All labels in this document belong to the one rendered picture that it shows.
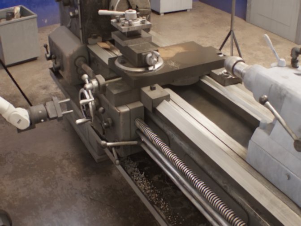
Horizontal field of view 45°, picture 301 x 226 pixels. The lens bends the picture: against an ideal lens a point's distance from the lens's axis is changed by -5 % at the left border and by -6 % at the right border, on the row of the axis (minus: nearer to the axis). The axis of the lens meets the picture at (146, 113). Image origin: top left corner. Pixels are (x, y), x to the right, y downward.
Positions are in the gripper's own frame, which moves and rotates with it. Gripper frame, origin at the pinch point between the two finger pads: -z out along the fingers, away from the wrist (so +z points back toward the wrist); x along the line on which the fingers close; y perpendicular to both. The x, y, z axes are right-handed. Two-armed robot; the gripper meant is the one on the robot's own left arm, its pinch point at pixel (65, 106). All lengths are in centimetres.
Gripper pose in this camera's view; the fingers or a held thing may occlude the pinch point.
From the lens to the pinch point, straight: 193.7
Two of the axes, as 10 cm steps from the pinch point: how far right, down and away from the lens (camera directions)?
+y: -3.4, 2.3, 9.1
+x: -3.2, -9.4, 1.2
